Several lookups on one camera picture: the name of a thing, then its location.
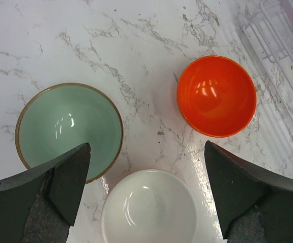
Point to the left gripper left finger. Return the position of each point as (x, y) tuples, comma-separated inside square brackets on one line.
[(41, 204)]

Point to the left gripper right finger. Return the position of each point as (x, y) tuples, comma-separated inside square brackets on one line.
[(253, 204)]

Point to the orange bowl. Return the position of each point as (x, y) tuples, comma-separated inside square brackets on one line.
[(216, 96)]

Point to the white wire dish rack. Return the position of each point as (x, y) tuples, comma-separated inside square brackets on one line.
[(269, 34)]

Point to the pale green ceramic bowl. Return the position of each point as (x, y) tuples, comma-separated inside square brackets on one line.
[(64, 116)]

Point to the white bowl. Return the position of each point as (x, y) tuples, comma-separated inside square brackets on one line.
[(149, 206)]

